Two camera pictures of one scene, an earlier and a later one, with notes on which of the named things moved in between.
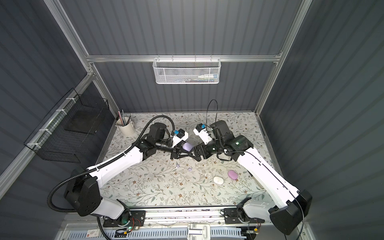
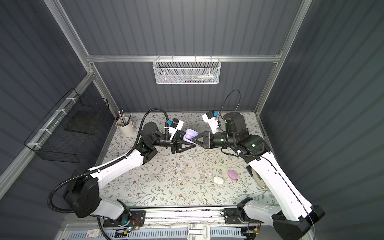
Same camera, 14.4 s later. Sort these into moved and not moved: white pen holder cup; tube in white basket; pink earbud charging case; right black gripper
Moved: right black gripper
Not moved: pink earbud charging case; tube in white basket; white pen holder cup
